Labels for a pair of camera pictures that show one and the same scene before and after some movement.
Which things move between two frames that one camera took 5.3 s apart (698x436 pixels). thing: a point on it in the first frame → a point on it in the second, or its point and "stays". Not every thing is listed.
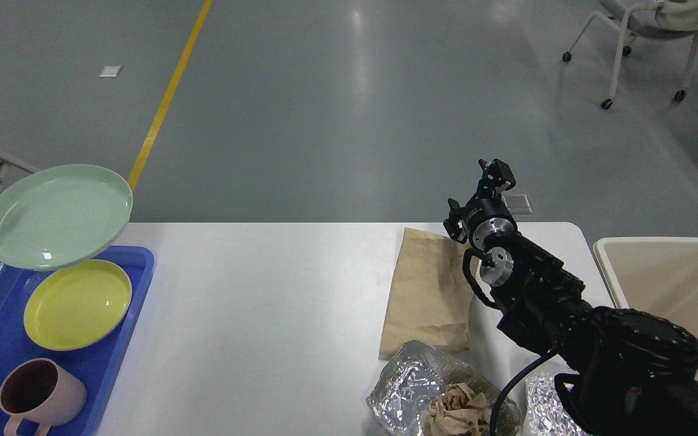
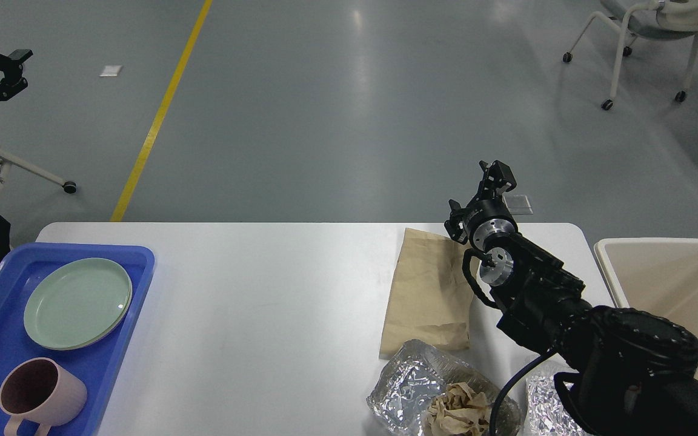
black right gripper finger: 497,177 stays
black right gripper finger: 454,224 stays
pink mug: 41,391 stays
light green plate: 54,217 → 76,303
